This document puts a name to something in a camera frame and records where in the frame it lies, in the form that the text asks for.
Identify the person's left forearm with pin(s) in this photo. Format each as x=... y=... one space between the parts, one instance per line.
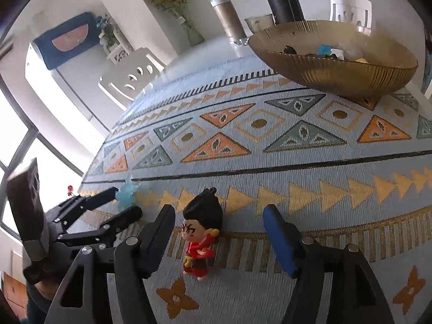
x=45 y=292

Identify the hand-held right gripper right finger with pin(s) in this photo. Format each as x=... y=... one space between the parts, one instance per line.
x=280 y=239

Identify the red window decal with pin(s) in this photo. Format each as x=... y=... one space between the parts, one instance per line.
x=70 y=189

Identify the red robed figurine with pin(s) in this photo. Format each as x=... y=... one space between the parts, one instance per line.
x=200 y=236

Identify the silver metal canister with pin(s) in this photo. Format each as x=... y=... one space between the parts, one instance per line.
x=229 y=17

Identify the black dragon toy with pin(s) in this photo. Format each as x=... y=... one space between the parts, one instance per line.
x=290 y=50

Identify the white planter with blue flowers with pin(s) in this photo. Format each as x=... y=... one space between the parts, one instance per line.
x=116 y=52

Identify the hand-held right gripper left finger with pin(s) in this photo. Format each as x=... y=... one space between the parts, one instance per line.
x=158 y=239

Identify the light blue spiky toy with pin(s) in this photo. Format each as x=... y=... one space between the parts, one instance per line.
x=127 y=192

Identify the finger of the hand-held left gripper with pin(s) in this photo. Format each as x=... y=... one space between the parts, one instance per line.
x=91 y=199
x=118 y=221

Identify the blue slim box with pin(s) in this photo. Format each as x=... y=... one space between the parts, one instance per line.
x=325 y=49

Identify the blue cloth with orange oval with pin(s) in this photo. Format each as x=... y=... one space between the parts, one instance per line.
x=65 y=38

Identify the glass vase with flowers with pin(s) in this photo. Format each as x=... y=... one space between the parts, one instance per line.
x=194 y=35

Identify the blue patterned tablecloth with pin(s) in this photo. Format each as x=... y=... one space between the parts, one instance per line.
x=270 y=148

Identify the small metal bowl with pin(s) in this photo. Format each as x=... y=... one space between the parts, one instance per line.
x=258 y=23

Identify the golden ribbed bowl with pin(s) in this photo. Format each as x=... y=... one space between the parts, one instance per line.
x=337 y=77

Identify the white refrigerator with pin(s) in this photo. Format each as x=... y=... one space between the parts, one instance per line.
x=74 y=87

